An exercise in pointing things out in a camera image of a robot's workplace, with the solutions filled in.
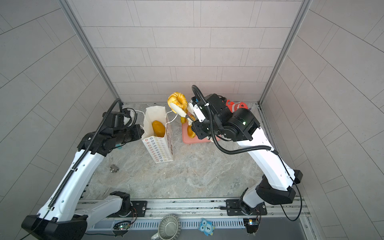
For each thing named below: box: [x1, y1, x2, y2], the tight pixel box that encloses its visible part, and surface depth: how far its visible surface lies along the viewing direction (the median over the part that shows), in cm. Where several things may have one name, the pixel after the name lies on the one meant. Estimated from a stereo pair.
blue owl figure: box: [198, 218, 215, 236], surface depth 67 cm
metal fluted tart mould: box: [158, 214, 182, 240], surface depth 67 cm
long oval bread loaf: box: [152, 120, 166, 138], surface depth 90 cm
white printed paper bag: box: [141, 105, 174, 164], surface depth 81 cm
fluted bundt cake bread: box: [167, 92, 189, 114], surface depth 62 cm
